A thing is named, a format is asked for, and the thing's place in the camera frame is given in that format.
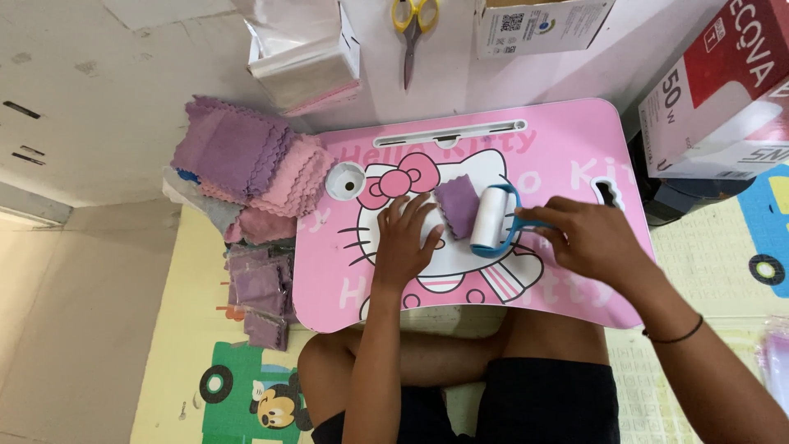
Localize person's right hand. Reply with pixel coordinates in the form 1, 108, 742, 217
514, 196, 645, 292

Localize person's left hand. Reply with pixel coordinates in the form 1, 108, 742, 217
372, 192, 446, 294

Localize single purple cleaning cloth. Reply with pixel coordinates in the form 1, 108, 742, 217
433, 174, 483, 241

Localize blue lint roller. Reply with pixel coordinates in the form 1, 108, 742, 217
470, 183, 552, 259

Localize pink cartoon cat lap table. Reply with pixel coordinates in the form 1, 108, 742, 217
292, 97, 655, 334

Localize dark round appliance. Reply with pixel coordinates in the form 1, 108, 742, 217
628, 132, 760, 227

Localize person's legs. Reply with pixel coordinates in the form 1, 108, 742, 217
298, 307, 612, 444

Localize black wrist band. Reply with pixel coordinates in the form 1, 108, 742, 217
641, 314, 705, 345

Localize stack of bagged purple cloths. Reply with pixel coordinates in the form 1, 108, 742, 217
226, 243, 298, 352

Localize black shorts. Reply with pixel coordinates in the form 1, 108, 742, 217
311, 356, 621, 444

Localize pile of purple pink cloths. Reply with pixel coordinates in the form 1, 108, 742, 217
170, 95, 337, 245

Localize red and white carton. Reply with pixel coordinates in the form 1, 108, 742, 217
637, 0, 789, 181

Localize grey cloth in white bag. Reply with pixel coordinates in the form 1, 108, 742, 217
162, 165, 245, 236

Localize stack of clear plastic sleeves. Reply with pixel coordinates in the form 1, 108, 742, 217
245, 0, 362, 118

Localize clear plastic packet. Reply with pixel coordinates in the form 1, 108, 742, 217
757, 316, 789, 420

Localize white cardboard box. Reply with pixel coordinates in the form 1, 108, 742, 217
474, 0, 617, 60

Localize colourful cartoon play mat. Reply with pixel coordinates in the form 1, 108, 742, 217
129, 163, 789, 444

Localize yellow handled scissors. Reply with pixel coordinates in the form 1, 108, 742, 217
391, 0, 441, 91

